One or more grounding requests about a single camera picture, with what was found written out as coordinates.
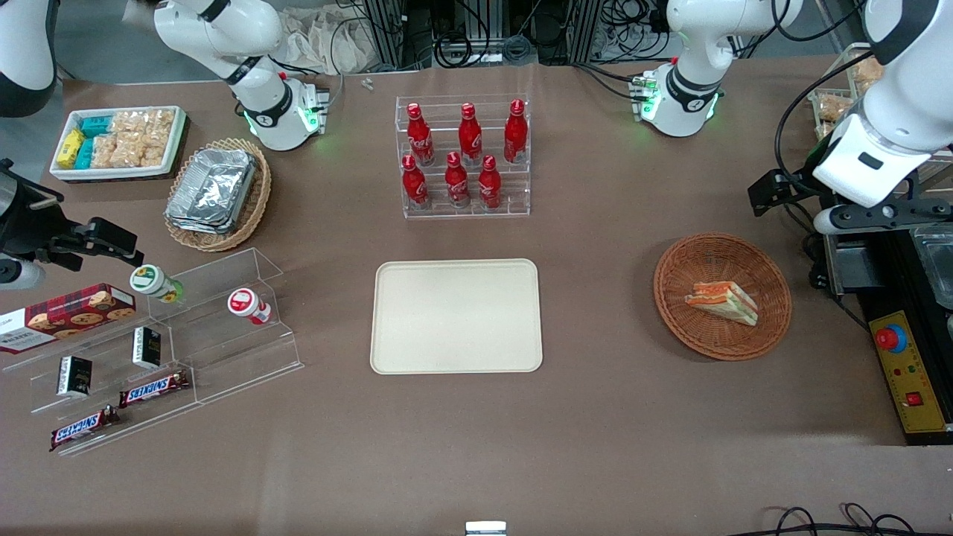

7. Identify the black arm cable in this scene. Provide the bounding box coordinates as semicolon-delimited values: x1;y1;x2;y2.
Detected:
774;51;873;198

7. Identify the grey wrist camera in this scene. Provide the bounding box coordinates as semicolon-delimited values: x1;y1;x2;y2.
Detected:
0;257;46;292
812;200;953;237

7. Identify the aluminium frame post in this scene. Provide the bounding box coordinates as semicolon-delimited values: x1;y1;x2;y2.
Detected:
363;0;407;72
579;0;610;64

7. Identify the light wicker basket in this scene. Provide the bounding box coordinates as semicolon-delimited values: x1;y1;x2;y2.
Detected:
163;137;273;253

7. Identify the triangular sandwich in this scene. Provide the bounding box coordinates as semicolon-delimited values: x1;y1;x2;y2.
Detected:
684;281;759;328

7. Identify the crumpled clear plastic sheet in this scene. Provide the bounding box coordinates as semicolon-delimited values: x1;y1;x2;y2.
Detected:
278;6;374;76

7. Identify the white wire rack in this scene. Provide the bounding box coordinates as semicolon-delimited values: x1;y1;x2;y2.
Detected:
808;42;953;198

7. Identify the steel pan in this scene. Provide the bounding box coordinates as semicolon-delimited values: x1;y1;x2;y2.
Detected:
910;222;953;310

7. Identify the black floor cable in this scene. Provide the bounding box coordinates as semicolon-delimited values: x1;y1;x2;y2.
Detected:
758;502;925;536

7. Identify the red capped drink bottle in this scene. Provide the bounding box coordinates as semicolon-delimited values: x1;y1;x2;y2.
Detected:
226;287;273;326

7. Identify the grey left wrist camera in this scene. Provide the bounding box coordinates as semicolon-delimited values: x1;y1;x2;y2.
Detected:
812;200;953;237

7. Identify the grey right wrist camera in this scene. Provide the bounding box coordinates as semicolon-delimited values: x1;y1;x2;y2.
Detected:
0;257;46;292

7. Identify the brown snickers bar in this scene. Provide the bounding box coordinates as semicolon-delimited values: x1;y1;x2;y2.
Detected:
118;370;191;409
49;406;121;453

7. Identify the brown wicker basket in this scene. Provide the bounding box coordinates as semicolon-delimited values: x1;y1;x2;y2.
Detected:
653;232;793;363

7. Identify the green capped drink bottle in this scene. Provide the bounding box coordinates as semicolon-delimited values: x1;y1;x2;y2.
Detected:
129;264;185;304

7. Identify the black cable bundle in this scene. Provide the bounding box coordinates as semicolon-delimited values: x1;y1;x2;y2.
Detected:
430;0;541;69

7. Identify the red tartan cookie box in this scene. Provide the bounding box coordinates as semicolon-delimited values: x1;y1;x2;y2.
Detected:
0;283;138;356

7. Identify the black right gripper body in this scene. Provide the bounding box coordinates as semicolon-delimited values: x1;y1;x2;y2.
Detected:
0;159;73;262

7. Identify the clear acrylic stepped shelf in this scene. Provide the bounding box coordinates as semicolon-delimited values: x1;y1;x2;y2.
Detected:
0;247;305;457

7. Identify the red cola bottle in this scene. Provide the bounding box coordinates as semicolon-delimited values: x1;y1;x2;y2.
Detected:
503;98;529;165
406;102;436;168
401;153;430;210
477;154;503;210
444;151;472;209
457;102;484;167

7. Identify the black appliance cable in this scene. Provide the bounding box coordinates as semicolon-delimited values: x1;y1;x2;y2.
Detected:
789;201;829;293

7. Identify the small black box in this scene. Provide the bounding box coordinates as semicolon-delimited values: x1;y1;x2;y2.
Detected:
132;326;163;371
57;355;94;398

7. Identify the black appliance housing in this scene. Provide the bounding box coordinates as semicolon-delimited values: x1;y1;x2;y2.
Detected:
822;205;953;447

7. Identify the beige plastic tray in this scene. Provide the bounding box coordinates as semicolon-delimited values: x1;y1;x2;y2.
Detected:
370;258;544;375

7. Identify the clear acrylic bottle rack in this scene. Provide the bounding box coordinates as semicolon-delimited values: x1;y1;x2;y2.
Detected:
395;94;532;220

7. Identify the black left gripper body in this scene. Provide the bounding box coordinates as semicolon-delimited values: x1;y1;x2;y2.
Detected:
790;152;827;201

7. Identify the white rectangular snack tray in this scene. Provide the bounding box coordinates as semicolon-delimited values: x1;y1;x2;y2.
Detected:
48;105;188;182

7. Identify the aluminium foil tray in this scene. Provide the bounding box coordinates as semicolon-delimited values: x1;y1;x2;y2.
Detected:
165;147;258;228
167;212;235;237

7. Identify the yellow control panel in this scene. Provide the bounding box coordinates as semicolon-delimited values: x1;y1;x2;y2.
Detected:
869;310;953;435

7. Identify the yellow snack packet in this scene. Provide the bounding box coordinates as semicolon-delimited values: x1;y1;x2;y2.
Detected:
57;128;85;170

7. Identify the black base cable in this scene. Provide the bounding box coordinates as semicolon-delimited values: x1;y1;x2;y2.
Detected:
572;63;643;102

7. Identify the clear rice cracker bag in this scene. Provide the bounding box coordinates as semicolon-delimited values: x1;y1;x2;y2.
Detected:
90;134;119;170
110;111;149;140
115;138;169;169
145;109;176;150

